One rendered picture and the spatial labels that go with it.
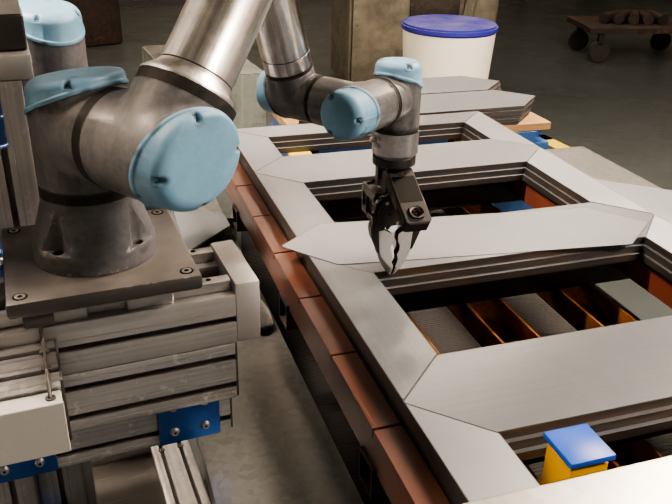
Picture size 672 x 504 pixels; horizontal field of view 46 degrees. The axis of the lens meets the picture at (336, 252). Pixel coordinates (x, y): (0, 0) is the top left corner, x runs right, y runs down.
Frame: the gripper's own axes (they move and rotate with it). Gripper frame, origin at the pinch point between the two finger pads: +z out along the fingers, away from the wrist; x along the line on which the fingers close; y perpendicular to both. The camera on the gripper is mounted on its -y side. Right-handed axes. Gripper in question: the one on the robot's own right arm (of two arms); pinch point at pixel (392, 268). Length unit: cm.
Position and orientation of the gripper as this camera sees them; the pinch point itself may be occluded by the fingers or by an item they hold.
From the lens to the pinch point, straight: 135.6
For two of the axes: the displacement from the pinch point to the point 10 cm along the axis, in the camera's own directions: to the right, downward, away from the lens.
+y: -3.1, -4.2, 8.5
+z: -0.2, 9.0, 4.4
